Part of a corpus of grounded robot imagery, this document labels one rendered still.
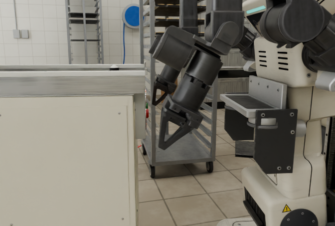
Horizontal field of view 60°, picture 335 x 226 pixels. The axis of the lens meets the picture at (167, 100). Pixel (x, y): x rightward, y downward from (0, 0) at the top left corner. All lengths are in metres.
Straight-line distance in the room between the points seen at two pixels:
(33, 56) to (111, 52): 1.23
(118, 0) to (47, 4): 1.11
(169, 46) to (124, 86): 0.29
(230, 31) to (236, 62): 4.07
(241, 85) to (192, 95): 4.14
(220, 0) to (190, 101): 0.18
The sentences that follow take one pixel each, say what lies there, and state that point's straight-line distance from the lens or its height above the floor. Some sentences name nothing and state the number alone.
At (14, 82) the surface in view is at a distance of 0.84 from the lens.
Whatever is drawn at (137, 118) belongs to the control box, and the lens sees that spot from 0.84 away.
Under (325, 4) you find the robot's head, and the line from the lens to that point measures 0.79.
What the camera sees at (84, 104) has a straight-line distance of 0.79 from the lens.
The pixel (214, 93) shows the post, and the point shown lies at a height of 0.64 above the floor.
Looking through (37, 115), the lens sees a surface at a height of 0.79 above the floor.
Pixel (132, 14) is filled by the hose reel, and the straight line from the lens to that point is 4.99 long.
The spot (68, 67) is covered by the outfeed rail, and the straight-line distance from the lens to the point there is 1.10.
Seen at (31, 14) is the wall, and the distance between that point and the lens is 5.16.
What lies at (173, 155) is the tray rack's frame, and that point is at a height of 0.15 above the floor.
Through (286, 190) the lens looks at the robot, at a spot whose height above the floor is 0.60.
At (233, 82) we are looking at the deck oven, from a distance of 4.60.
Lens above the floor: 0.97
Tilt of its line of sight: 11 degrees down
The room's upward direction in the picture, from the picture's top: straight up
